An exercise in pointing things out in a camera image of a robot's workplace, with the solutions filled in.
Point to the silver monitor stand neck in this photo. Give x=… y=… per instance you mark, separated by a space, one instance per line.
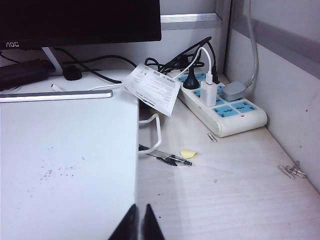
x=53 y=61

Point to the black round power plug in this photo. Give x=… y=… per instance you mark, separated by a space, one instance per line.
x=190 y=81

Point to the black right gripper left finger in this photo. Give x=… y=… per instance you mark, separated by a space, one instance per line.
x=130 y=225

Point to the black clear ballpoint pen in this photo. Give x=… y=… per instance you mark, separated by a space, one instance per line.
x=172 y=160

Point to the aluminium partition rail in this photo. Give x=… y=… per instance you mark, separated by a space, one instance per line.
x=190 y=21

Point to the yellow sticky note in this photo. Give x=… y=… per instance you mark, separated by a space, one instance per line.
x=188 y=153

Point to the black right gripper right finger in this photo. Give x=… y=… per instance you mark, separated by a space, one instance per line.
x=151 y=225

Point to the printed white paper slip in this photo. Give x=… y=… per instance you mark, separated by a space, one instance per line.
x=152 y=90

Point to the grey square adapter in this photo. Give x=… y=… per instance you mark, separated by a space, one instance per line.
x=233 y=91

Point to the black power brick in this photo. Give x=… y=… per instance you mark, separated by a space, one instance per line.
x=22 y=72

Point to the white raised board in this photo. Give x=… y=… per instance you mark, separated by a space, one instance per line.
x=62 y=150

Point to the black AOC monitor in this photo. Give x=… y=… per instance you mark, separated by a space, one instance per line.
x=75 y=20

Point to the silver paper clip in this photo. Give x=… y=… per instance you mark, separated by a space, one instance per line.
x=286 y=172
x=298 y=171
x=212 y=138

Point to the grey aluminium partition post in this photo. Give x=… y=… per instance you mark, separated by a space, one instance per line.
x=226 y=37

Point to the white blue power strip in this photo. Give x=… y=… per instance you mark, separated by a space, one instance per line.
x=240 y=122

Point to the white USB charger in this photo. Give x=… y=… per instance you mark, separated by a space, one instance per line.
x=208 y=93

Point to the flat silver monitor base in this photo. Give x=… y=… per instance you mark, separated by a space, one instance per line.
x=50 y=96

